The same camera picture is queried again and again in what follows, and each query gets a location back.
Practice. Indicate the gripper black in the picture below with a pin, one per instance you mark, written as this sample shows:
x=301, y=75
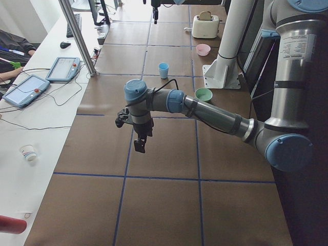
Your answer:
x=143, y=128
x=155, y=11

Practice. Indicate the light blue cup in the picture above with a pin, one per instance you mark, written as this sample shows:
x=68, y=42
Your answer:
x=163, y=70

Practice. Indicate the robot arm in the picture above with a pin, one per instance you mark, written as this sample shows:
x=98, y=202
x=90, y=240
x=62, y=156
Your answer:
x=170, y=2
x=279, y=139

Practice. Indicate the slice of toast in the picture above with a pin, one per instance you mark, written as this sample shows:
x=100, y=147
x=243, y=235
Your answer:
x=205, y=16

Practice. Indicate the cream toaster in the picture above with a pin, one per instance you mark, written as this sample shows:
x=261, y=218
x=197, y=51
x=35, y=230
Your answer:
x=205, y=28

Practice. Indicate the pink bowl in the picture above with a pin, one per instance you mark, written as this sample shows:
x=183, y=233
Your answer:
x=203, y=49

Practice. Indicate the black monitor stand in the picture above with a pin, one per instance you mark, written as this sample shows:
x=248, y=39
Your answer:
x=99, y=12

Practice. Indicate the brown paper table cover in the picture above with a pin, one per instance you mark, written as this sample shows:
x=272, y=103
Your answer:
x=192, y=186

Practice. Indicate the green bowl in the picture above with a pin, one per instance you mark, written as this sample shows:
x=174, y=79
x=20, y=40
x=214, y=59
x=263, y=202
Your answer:
x=204, y=94

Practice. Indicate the black computer mouse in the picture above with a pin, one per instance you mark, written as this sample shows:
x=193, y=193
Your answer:
x=64, y=45

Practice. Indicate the teach pendant far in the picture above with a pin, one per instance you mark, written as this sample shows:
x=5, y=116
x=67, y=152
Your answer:
x=63, y=70

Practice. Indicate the teach pendant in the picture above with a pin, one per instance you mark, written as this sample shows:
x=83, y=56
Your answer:
x=27, y=91
x=63, y=70

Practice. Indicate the paper cup on side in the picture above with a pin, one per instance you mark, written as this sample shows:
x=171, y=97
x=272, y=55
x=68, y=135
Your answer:
x=28, y=152

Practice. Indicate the teach pendant near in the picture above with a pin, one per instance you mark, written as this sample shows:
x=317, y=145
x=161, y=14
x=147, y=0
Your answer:
x=27, y=91

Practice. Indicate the red cylinder object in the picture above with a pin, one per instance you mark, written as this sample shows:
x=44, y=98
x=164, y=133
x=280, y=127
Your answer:
x=12, y=225

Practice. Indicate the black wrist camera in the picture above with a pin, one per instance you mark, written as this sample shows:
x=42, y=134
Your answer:
x=123, y=117

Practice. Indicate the white mount column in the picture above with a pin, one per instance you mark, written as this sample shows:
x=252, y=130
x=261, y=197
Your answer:
x=235, y=25

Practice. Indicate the aluminium frame post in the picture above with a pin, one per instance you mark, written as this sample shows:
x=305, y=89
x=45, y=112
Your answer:
x=69, y=15

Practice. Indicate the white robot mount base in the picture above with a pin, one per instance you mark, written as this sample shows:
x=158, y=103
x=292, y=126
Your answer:
x=222, y=73

